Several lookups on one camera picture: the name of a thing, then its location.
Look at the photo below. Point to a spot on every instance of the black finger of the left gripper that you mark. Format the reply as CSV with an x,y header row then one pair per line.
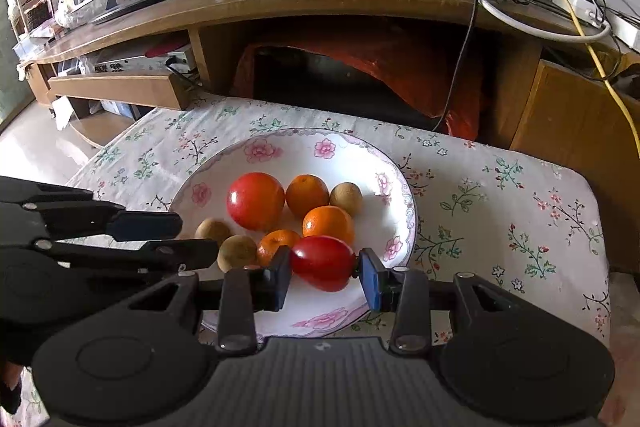
x,y
178,255

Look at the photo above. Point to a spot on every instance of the floral white tablecloth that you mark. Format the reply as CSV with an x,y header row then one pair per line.
x,y
438,203

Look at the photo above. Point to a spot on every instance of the brown longan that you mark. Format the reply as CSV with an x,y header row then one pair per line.
x,y
215,230
347,196
236,252

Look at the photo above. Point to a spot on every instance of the orange tangerine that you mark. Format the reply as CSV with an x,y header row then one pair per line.
x,y
305,193
271,242
329,221

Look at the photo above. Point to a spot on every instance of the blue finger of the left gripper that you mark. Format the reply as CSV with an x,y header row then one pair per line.
x,y
129,226

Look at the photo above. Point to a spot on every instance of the red cloth under stand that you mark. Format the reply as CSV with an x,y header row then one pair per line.
x,y
418,81

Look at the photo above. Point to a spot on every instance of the white power strip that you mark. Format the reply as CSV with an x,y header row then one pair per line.
x,y
624,24

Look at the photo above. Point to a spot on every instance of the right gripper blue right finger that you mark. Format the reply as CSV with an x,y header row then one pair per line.
x,y
402,291

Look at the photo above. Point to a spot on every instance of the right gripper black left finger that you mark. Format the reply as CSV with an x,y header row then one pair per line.
x,y
246,291

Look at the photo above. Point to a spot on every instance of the grey set-top box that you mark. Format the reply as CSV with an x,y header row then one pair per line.
x,y
136,59

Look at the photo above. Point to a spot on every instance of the wooden tv stand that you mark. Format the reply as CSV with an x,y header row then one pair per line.
x,y
532,98

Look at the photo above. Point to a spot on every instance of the red cherry tomato large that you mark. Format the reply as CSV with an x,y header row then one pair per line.
x,y
323,262

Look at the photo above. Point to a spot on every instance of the large red apple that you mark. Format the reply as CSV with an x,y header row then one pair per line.
x,y
255,201

